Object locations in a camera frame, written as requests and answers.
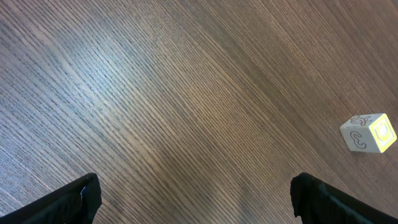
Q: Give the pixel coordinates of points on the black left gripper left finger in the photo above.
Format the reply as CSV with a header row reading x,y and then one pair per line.
x,y
76,202

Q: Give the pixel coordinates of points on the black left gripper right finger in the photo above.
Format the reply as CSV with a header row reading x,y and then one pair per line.
x,y
315,201

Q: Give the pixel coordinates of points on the plain yellowish wooden block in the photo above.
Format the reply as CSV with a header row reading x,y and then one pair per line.
x,y
372,133

